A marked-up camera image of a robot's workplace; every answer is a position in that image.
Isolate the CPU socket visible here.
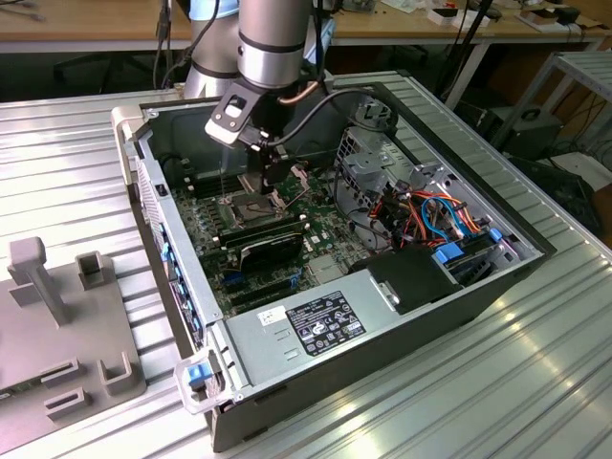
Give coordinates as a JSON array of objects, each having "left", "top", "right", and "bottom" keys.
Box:
[{"left": 229, "top": 190, "right": 284, "bottom": 230}]

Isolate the silver drive cage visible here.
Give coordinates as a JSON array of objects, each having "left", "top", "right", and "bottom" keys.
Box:
[{"left": 334, "top": 126, "right": 418, "bottom": 250}]

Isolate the black RAM stick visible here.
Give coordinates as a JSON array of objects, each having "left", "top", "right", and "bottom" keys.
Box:
[
  {"left": 215, "top": 213, "right": 307, "bottom": 243},
  {"left": 220, "top": 222, "right": 312, "bottom": 251}
]

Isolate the green motherboard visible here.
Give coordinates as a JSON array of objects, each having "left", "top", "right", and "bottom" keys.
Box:
[{"left": 169, "top": 160, "right": 356, "bottom": 319}]

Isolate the black graphics card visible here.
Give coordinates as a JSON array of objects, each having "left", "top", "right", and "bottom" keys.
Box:
[{"left": 237, "top": 233, "right": 305, "bottom": 274}]

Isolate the wooden desk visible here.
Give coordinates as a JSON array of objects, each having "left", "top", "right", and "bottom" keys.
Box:
[
  {"left": 329, "top": 0, "right": 608, "bottom": 54},
  {"left": 0, "top": 0, "right": 193, "bottom": 55}
]

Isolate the black plastic shroud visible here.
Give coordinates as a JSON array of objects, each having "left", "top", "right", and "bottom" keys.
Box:
[{"left": 348, "top": 246, "right": 465, "bottom": 317}]

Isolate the blue disk carrier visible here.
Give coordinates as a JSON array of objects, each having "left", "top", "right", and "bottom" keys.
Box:
[{"left": 431, "top": 236, "right": 496, "bottom": 270}]

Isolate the silver power supply unit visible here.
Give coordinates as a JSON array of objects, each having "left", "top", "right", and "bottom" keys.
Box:
[{"left": 224, "top": 272, "right": 401, "bottom": 389}]

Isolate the blue case latch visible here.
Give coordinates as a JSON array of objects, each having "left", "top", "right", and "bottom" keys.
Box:
[{"left": 187, "top": 363, "right": 212, "bottom": 389}]

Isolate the brown cardboard box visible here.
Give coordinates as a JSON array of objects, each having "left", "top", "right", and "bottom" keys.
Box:
[{"left": 518, "top": 7, "right": 561, "bottom": 31}]

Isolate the open black PC case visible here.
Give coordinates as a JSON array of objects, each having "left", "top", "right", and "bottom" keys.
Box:
[{"left": 110, "top": 80, "right": 558, "bottom": 453}]

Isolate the grey parts rack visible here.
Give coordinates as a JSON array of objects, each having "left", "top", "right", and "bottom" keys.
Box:
[{"left": 0, "top": 236, "right": 149, "bottom": 444}]

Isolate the metal slat shelf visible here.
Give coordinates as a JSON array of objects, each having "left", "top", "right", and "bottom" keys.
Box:
[{"left": 490, "top": 50, "right": 612, "bottom": 159}]

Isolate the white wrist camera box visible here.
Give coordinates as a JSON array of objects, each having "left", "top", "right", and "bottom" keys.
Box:
[{"left": 204, "top": 80, "right": 269, "bottom": 147}]

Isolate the black camera cable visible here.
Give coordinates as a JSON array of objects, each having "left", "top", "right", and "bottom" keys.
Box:
[{"left": 262, "top": 87, "right": 367, "bottom": 147}]

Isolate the grey hanging cable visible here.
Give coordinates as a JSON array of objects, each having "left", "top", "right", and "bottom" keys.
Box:
[{"left": 153, "top": 0, "right": 174, "bottom": 90}]

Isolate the blue wire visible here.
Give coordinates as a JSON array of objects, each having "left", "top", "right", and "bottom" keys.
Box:
[{"left": 420, "top": 195, "right": 468, "bottom": 243}]

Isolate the orange wire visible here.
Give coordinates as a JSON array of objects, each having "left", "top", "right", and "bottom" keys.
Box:
[{"left": 409, "top": 190, "right": 482, "bottom": 236}]

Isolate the black box with handle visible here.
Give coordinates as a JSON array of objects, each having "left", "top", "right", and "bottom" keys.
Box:
[{"left": 506, "top": 107, "right": 566, "bottom": 160}]

